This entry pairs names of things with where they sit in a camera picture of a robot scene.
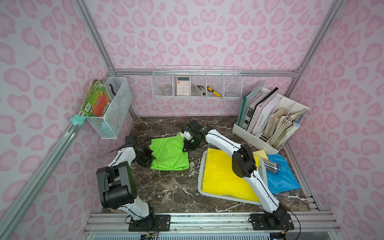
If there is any green raincoat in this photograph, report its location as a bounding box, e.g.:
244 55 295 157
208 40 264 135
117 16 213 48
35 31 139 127
150 133 190 171

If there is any golden yellow raincoat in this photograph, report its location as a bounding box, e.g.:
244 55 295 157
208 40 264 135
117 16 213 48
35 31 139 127
201 147 261 203

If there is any blue raincoat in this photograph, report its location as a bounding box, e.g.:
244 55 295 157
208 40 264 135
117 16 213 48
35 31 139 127
267 154 301 194

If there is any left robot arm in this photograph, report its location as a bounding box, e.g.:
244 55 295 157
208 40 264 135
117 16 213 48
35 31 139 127
96 136 156 227

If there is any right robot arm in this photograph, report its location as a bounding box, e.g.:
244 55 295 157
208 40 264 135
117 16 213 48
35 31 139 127
181 120 292 229

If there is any yellow utility knife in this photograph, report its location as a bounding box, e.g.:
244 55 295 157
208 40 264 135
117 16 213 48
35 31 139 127
207 86 221 97

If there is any pink calculator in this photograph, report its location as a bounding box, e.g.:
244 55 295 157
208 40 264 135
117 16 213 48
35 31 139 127
176 76 191 96

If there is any pink binder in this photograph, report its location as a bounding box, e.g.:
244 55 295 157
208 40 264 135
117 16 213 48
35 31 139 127
247 93 281 136

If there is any green folder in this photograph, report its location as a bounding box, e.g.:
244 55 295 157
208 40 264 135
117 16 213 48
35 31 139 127
237 80 265 127

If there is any yellow sticky note pad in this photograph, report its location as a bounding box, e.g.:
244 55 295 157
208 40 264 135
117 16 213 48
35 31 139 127
253 150 269 161

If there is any green and red booklet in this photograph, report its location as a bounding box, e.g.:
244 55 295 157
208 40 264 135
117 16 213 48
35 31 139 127
81 80 112 117

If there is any white file organizer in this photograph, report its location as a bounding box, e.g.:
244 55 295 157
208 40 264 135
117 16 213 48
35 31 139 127
233 88 310 155

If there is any blue lidded pen tube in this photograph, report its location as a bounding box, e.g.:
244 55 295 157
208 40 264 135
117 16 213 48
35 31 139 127
264 160 281 175

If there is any white mesh wall basket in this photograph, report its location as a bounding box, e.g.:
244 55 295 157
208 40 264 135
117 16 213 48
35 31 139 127
87 77 133 140

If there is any white wire wall shelf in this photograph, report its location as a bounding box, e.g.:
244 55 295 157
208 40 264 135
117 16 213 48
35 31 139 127
151 65 243 99

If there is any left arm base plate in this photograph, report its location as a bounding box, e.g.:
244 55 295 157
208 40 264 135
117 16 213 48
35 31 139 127
128 215 171 232

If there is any mint green wall hook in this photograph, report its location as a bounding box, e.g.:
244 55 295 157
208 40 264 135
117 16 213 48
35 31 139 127
70 115 88 126

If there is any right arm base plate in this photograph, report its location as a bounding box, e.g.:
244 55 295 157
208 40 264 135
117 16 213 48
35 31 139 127
248 213 295 232

